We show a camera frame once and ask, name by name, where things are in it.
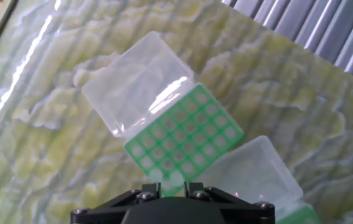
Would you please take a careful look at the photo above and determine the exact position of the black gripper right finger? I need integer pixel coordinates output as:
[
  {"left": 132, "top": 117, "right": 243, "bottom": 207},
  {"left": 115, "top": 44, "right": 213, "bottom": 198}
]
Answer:
[{"left": 184, "top": 182, "right": 276, "bottom": 224}]

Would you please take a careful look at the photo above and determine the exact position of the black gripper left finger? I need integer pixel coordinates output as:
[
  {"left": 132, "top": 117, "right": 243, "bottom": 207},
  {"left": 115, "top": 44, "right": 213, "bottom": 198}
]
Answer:
[{"left": 69, "top": 182, "right": 162, "bottom": 224}]

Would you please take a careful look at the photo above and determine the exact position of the green rack pipette tip box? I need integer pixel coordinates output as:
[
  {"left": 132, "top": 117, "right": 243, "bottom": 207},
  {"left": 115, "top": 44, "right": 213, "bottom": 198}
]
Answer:
[
  {"left": 81, "top": 30, "right": 245, "bottom": 198},
  {"left": 194, "top": 135, "right": 322, "bottom": 224}
]

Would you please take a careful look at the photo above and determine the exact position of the green marble pattern mat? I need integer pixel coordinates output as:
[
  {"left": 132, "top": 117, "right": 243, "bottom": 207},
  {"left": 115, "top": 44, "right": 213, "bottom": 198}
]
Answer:
[{"left": 0, "top": 0, "right": 353, "bottom": 224}]

